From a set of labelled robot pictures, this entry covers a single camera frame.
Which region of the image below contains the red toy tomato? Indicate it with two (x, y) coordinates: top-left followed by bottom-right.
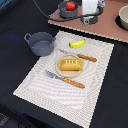
(66, 2), (76, 11)

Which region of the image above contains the round wooden plate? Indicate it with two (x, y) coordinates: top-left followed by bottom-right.
(55, 54), (83, 78)

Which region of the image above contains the black cable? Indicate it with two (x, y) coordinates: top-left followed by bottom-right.
(32, 0), (104, 24)

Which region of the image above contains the orange toy bread loaf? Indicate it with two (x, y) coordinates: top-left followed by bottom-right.
(60, 59), (83, 71)

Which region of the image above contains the beige woven placemat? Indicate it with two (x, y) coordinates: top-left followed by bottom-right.
(13, 31), (114, 128)

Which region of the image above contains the yellow toy banana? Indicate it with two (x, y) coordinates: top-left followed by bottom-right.
(69, 39), (85, 48)

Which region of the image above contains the beige bowl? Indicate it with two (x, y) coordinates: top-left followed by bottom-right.
(119, 5), (128, 30)

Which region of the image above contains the large grey pot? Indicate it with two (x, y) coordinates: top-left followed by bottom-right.
(24, 32), (56, 56)

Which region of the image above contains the brown wooden board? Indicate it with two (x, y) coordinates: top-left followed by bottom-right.
(48, 0), (128, 43)

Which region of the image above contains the small grey pot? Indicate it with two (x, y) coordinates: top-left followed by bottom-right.
(52, 0), (80, 20)

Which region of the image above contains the fork with orange handle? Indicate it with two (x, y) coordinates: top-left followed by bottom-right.
(45, 70), (85, 88)

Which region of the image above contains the knife with orange handle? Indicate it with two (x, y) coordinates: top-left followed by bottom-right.
(58, 49), (97, 62)

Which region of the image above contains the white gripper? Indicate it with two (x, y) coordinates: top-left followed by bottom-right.
(81, 0), (105, 26)

